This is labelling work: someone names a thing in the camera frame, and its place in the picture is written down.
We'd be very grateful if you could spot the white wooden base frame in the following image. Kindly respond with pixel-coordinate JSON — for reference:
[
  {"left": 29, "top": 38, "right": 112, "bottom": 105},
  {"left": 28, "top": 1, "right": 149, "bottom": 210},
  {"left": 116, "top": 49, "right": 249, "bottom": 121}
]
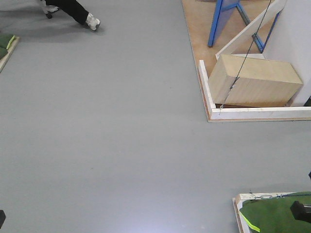
[{"left": 197, "top": 60, "right": 311, "bottom": 122}]

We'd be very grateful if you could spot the blue door frame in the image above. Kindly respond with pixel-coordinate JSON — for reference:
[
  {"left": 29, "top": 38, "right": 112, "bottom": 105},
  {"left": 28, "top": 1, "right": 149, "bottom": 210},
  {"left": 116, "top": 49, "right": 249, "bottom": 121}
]
[{"left": 252, "top": 13, "right": 280, "bottom": 53}]

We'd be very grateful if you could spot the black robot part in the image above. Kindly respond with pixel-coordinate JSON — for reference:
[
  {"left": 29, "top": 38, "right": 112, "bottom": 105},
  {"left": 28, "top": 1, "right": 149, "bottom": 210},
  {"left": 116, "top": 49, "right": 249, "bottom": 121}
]
[
  {"left": 290, "top": 201, "right": 311, "bottom": 223},
  {"left": 0, "top": 210, "right": 6, "bottom": 228}
]

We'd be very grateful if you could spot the white frame bottom right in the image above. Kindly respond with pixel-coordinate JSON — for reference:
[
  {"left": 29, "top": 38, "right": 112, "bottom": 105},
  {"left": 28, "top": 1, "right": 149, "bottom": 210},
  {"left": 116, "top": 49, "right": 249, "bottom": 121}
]
[{"left": 232, "top": 192, "right": 291, "bottom": 233}]

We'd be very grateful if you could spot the white diagonal brace beam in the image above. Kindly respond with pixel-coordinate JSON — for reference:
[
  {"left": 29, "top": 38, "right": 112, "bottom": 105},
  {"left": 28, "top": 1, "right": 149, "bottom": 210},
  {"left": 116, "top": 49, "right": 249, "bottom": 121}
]
[{"left": 215, "top": 0, "right": 287, "bottom": 60}]

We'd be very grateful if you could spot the black robot part left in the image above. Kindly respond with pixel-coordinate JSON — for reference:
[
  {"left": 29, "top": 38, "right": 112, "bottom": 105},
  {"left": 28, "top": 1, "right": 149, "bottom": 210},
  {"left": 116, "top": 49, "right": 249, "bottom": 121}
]
[{"left": 0, "top": 210, "right": 6, "bottom": 228}]

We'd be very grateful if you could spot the blue door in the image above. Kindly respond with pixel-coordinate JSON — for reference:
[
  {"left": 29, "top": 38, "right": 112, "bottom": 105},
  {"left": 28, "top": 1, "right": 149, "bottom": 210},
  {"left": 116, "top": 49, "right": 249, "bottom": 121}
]
[{"left": 207, "top": 0, "right": 250, "bottom": 47}]

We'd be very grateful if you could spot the green sandbag left edge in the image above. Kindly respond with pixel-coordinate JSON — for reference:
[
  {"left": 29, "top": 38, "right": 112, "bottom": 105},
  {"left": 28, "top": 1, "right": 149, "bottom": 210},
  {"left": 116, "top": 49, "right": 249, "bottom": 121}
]
[{"left": 0, "top": 33, "right": 16, "bottom": 59}]

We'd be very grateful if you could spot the light wooden box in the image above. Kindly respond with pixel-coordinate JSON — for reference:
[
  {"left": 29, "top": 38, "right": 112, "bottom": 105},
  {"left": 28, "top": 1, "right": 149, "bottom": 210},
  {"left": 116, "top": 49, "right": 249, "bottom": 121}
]
[{"left": 208, "top": 54, "right": 303, "bottom": 107}]

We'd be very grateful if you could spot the dark tension rope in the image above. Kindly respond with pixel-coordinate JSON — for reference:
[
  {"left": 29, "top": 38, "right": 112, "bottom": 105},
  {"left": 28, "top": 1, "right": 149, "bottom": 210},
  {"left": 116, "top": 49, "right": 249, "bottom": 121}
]
[{"left": 219, "top": 0, "right": 272, "bottom": 115}]

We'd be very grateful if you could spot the wooden pallet frame left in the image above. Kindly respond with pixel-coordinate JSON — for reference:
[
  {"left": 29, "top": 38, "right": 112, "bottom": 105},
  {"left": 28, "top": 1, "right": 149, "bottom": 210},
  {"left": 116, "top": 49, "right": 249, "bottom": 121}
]
[{"left": 0, "top": 36, "right": 20, "bottom": 72}]

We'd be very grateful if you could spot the black robot part right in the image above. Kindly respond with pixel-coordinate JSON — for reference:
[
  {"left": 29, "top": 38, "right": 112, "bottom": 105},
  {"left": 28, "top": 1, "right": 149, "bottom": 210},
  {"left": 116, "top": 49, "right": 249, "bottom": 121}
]
[{"left": 290, "top": 201, "right": 311, "bottom": 223}]

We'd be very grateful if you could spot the wooden plywood platform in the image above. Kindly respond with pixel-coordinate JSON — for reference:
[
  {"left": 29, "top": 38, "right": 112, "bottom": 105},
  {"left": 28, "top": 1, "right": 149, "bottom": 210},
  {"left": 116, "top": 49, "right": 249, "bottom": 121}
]
[{"left": 181, "top": 0, "right": 311, "bottom": 123}]

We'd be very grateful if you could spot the green sandbag bottom right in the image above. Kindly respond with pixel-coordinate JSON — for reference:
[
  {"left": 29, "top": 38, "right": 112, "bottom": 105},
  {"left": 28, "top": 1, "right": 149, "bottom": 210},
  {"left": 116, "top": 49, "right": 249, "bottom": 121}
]
[{"left": 239, "top": 191, "right": 311, "bottom": 233}]

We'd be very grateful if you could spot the white wall panel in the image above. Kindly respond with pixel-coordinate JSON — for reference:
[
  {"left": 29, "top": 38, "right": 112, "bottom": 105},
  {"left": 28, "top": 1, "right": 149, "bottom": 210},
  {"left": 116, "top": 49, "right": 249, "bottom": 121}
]
[{"left": 264, "top": 0, "right": 311, "bottom": 106}]

